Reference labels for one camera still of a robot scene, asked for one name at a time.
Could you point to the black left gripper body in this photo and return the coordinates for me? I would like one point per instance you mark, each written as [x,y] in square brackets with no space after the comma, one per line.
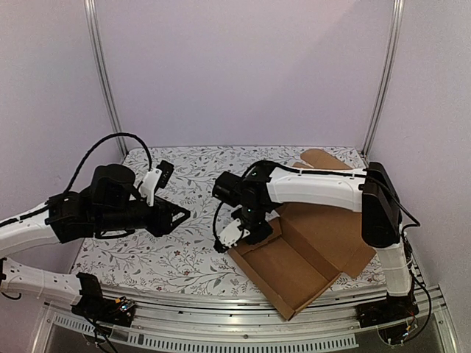
[157,226]

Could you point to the aluminium frame post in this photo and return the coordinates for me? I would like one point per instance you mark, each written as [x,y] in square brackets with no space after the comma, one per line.
[385,78]
[101,68]

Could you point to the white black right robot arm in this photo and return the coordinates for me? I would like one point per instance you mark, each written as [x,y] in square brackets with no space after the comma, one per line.
[266,185]

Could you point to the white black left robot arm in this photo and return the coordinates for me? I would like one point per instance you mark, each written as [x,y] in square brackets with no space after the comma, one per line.
[110,207]

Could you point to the brown cardboard box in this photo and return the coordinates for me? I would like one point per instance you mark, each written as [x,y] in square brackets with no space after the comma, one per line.
[310,248]

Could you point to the aluminium right frame post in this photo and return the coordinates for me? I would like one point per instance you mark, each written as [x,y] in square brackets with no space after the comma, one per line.
[385,78]

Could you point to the aluminium front rail base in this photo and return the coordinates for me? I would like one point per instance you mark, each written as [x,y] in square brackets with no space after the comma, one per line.
[170,322]

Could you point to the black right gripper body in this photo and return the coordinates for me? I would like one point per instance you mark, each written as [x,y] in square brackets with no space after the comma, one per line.
[258,232]

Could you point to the aluminium left frame post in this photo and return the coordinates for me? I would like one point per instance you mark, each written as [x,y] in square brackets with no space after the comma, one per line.
[101,68]

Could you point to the floral patterned table mat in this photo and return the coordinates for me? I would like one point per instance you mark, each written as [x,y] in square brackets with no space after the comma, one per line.
[184,261]

